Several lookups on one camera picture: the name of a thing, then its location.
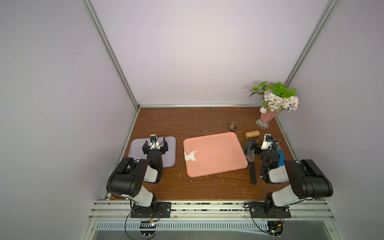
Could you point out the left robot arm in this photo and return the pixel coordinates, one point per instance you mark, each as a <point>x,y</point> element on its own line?
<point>126,181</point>

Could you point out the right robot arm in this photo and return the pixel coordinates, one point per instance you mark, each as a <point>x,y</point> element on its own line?
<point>306,180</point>

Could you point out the pink silicone mat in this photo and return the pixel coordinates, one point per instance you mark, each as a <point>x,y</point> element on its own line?
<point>215,154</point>

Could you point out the wooden rolling pin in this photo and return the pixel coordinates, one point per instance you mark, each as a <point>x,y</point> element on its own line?
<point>253,135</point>

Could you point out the pink glass vase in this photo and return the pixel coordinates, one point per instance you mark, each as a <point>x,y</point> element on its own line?
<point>265,118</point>

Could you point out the black handled metal scraper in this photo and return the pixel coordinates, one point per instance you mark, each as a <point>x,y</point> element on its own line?
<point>249,153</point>

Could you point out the artificial flower bouquet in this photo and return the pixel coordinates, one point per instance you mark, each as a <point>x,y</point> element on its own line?
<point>276,97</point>

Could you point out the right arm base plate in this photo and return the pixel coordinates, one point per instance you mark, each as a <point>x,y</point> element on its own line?
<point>262,210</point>

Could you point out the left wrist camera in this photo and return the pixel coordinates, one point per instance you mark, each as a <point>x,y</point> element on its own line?
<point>154,141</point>

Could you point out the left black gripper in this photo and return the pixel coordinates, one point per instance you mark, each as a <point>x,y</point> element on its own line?
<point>162,150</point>

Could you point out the dough trimming scrap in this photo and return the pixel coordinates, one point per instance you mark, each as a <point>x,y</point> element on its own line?
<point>190,156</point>

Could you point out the blue work glove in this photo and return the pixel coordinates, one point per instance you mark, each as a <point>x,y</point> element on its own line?
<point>280,152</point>

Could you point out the purple silicone mat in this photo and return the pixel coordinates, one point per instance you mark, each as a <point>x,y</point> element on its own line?
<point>169,158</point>

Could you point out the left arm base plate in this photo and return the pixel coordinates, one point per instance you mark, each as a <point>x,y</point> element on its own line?
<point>156,210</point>

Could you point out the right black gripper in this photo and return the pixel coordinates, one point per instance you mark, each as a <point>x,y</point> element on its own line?
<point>257,148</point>

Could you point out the aluminium frame rail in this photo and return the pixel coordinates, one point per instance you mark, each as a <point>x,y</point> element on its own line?
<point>209,210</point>

